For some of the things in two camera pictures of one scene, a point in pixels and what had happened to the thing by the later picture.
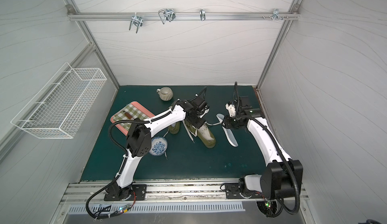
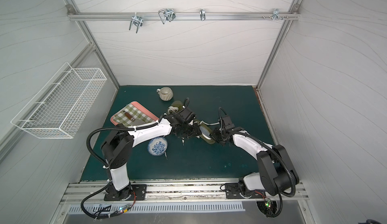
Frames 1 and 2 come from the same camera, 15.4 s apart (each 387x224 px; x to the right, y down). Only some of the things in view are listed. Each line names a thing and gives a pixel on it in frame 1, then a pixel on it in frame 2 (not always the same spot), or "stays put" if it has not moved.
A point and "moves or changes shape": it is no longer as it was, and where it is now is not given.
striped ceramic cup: x=166 y=94 stays put
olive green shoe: x=204 y=134 moves or changes shape
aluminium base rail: x=166 y=191 stays put
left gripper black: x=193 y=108 to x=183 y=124
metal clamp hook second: x=168 y=14 stays put
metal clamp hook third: x=202 y=14 stays put
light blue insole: x=229 y=131 moves or changes shape
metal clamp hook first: x=135 y=20 stays put
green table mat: x=178 y=159 stays put
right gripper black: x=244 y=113 to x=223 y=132
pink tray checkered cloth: x=130 y=112 stays put
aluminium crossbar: x=182 y=15 stays put
